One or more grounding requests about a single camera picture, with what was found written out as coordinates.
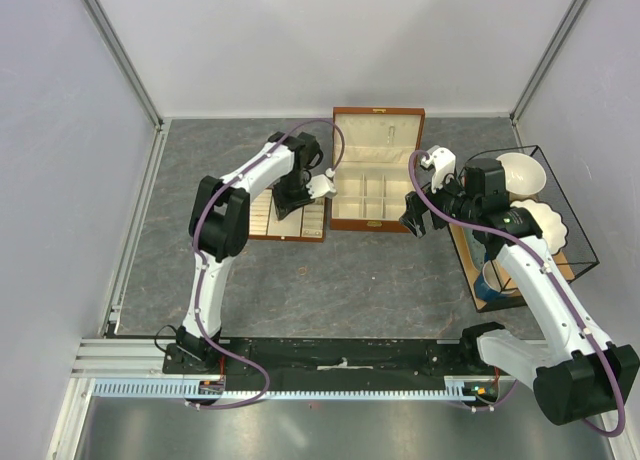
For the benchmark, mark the black wire rack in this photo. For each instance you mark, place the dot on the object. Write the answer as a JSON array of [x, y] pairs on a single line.
[[578, 256]]

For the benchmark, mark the white scalloped dish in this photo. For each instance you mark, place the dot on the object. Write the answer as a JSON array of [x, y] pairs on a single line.
[[554, 230]]

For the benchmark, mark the right aluminium frame post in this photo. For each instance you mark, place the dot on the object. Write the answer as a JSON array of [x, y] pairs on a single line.
[[552, 50]]

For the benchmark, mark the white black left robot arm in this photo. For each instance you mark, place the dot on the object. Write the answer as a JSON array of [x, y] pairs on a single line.
[[220, 226]]

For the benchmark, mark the light blue oblong plate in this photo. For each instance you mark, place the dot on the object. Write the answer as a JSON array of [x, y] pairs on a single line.
[[477, 250]]

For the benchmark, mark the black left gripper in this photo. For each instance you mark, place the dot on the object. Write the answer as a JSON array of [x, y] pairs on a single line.
[[283, 206]]

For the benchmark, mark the wooden rack base board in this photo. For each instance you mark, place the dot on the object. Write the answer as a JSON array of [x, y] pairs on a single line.
[[512, 300]]

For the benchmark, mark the aluminium frame post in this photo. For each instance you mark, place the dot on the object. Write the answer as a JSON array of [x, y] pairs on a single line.
[[552, 50], [101, 21]]

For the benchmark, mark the small brown jewelry tray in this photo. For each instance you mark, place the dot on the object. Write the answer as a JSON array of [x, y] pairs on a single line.
[[306, 224]]

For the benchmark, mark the white bowl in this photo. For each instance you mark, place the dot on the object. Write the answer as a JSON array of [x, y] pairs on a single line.
[[524, 175]]

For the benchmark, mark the light blue cable duct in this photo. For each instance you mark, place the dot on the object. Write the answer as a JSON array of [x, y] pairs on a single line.
[[193, 389]]

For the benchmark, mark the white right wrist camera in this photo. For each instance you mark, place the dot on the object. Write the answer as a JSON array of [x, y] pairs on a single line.
[[442, 162]]

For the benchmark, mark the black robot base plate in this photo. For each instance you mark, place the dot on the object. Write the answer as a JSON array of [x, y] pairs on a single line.
[[351, 363]]

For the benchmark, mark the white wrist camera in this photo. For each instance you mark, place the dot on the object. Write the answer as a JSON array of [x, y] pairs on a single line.
[[442, 162], [322, 185]]

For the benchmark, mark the left aluminium frame post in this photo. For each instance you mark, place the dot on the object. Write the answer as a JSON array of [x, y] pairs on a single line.
[[101, 21]]

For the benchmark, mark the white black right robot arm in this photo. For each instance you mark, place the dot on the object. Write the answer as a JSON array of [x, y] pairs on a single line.
[[581, 372]]

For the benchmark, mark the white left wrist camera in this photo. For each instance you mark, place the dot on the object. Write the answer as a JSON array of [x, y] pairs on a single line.
[[322, 185]]

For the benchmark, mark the large brown jewelry box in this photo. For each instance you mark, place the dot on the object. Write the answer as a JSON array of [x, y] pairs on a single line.
[[372, 146]]

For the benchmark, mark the blue cup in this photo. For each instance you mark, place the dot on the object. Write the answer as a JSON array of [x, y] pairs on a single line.
[[487, 286]]

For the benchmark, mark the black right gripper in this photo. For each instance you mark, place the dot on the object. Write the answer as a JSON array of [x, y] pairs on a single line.
[[417, 202]]

